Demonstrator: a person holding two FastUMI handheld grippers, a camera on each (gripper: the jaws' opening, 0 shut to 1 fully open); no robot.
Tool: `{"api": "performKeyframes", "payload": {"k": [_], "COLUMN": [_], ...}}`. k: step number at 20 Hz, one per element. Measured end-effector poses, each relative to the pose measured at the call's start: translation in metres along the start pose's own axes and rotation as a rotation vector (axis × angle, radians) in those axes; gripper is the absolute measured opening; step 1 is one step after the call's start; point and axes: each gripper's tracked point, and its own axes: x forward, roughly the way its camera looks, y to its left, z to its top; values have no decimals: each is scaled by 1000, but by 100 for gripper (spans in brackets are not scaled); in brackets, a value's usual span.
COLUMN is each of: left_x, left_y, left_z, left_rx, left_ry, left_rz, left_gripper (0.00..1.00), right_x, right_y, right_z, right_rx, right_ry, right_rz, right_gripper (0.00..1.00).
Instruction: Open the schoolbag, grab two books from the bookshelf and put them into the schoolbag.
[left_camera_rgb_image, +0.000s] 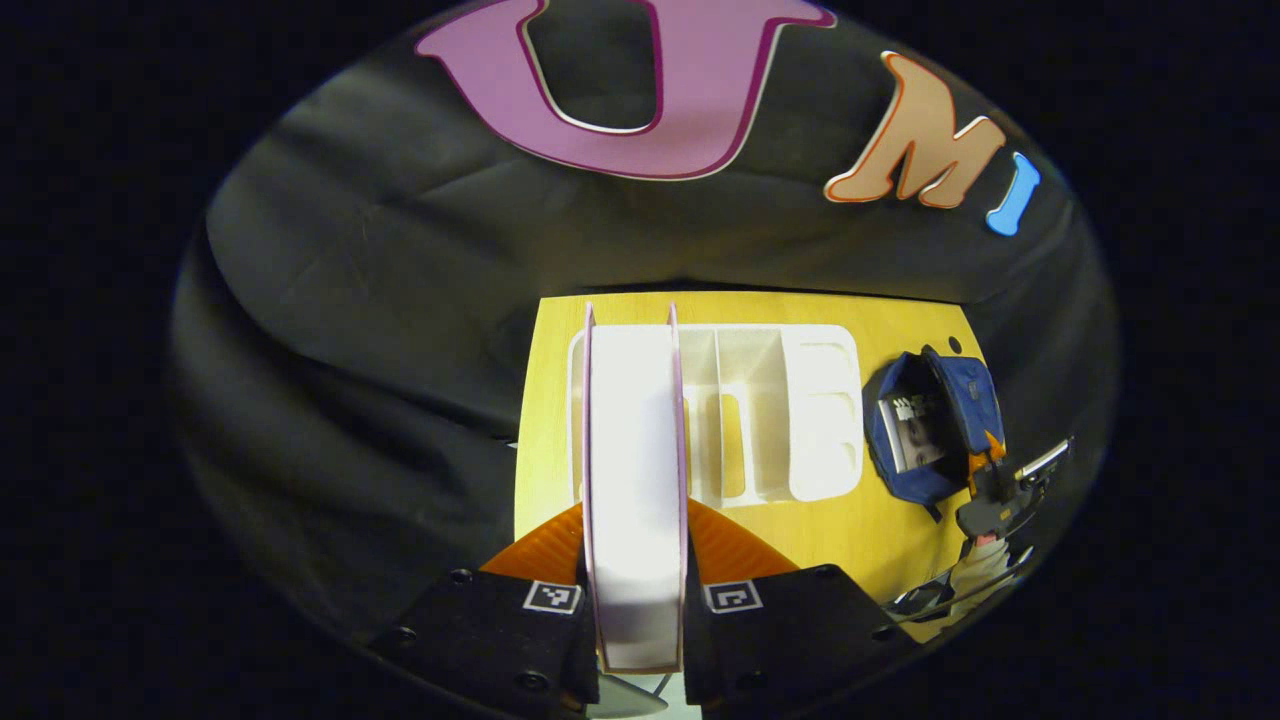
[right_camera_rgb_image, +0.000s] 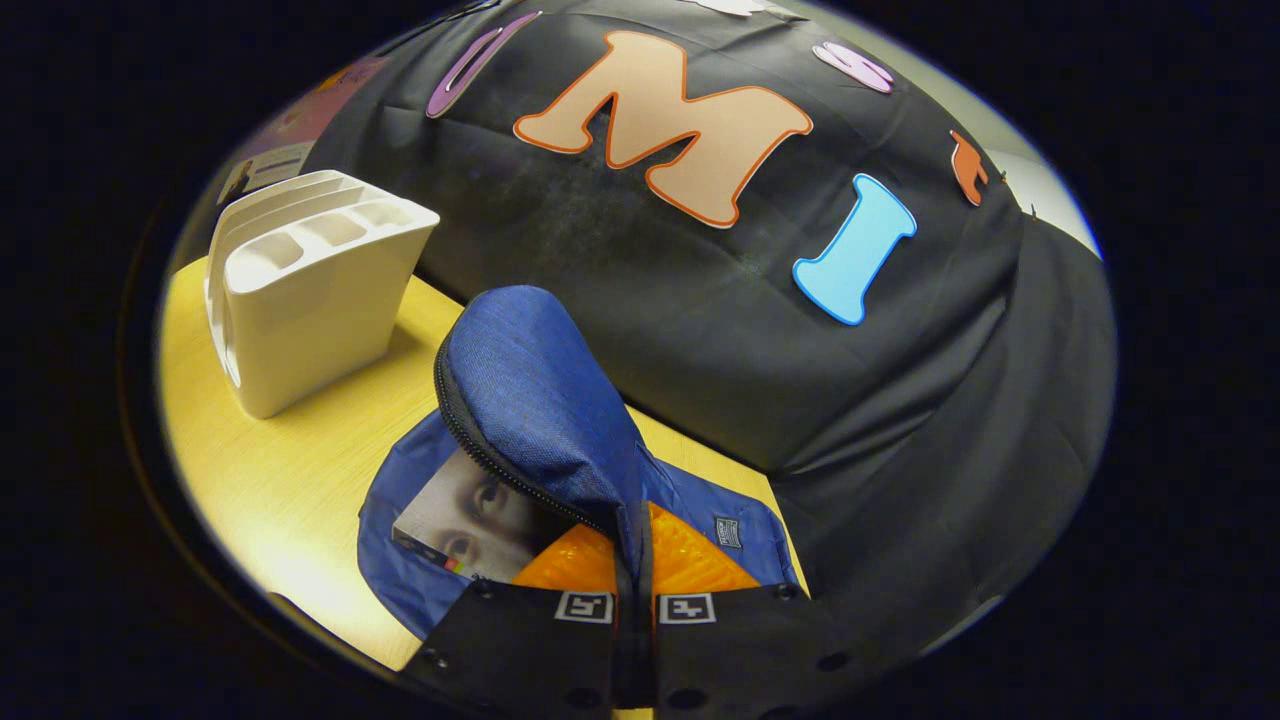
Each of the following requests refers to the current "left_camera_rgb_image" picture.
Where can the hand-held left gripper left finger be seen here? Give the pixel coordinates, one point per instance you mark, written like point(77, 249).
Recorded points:
point(490, 640)

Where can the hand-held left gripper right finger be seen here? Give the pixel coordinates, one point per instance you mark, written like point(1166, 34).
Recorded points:
point(790, 640)

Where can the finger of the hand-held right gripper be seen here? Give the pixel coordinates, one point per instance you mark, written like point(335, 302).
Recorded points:
point(985, 455)

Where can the blue schoolbag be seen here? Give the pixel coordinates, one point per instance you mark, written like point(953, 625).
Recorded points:
point(970, 390)

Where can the white bookshelf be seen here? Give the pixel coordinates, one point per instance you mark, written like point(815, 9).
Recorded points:
point(800, 440)

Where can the black backdrop cloth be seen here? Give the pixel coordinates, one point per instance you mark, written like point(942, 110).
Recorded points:
point(350, 300)

